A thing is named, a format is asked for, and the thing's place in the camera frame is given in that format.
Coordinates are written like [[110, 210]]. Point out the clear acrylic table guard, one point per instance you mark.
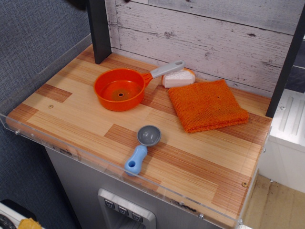
[[57, 108]]

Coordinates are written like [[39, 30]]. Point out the silver button control panel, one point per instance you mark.
[[120, 213]]

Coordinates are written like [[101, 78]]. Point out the black left frame post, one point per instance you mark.
[[99, 29]]

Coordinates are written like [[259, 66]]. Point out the yellow tape piece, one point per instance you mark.
[[29, 224]]

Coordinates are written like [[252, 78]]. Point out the white ridged appliance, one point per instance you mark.
[[283, 156]]

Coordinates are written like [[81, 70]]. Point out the orange cloth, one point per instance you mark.
[[206, 106]]

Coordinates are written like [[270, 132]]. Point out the blue grey toy spoon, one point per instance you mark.
[[147, 136]]

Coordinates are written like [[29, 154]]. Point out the grey cabinet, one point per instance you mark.
[[168, 194]]

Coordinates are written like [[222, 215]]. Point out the white orange cheese wedge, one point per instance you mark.
[[177, 79]]

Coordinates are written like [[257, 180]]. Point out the orange toy pot grey handle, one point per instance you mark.
[[123, 89]]

